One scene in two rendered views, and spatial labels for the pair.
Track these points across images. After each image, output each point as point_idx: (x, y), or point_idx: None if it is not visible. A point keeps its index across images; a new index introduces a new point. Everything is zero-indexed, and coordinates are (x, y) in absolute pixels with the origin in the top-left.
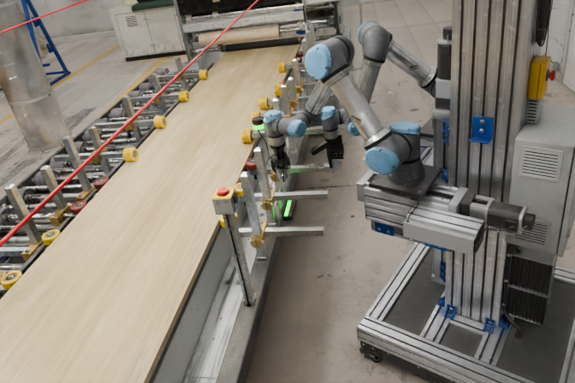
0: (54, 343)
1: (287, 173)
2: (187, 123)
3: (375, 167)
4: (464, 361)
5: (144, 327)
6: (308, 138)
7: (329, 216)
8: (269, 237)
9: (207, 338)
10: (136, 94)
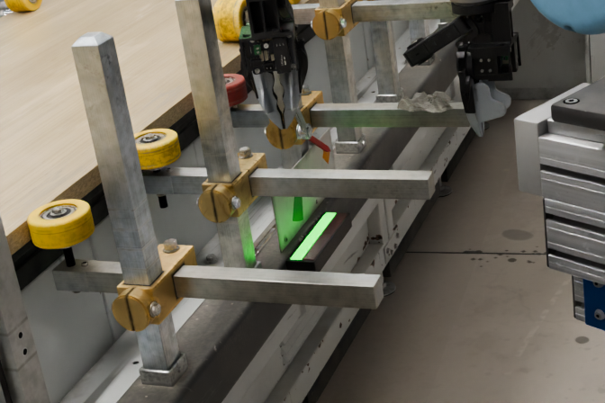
0: None
1: (298, 96)
2: (99, 3)
3: (555, 0)
4: None
5: None
6: (496, 127)
7: (510, 334)
8: (214, 315)
9: None
10: None
